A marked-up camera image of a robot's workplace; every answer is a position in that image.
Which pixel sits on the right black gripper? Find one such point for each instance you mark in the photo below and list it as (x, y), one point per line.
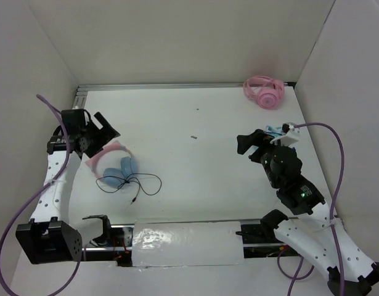
(257, 137)

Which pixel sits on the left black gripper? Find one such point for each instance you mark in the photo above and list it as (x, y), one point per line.
(104, 137)

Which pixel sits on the pink blue cat-ear headphones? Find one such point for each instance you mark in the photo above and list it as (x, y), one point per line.
(114, 177)

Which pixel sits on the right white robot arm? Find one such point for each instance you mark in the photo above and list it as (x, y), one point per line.
(329, 249)

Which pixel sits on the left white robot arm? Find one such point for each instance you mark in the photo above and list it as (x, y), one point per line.
(48, 237)

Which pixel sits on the teal cat-ear headphones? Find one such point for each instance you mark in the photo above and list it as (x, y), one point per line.
(270, 129)

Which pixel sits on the white taped cover sheet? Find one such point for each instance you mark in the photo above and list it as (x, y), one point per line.
(187, 244)

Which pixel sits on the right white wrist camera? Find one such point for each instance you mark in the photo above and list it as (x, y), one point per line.
(291, 135)

